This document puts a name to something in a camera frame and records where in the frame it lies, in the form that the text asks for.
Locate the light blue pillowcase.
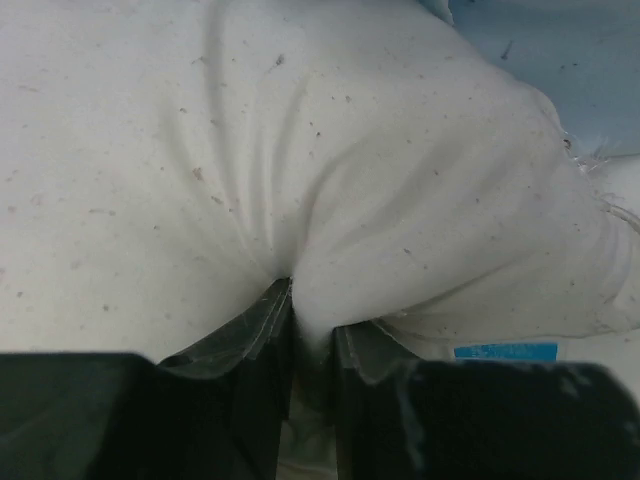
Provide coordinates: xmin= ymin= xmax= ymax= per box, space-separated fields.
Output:
xmin=423 ymin=1 xmax=639 ymax=156

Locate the white pillow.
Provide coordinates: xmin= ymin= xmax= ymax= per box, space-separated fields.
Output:
xmin=1 ymin=1 xmax=639 ymax=479

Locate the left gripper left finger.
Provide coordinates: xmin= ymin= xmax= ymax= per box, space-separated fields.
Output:
xmin=1 ymin=280 xmax=293 ymax=479

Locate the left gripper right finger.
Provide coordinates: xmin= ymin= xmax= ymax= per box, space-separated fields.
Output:
xmin=333 ymin=323 xmax=639 ymax=479

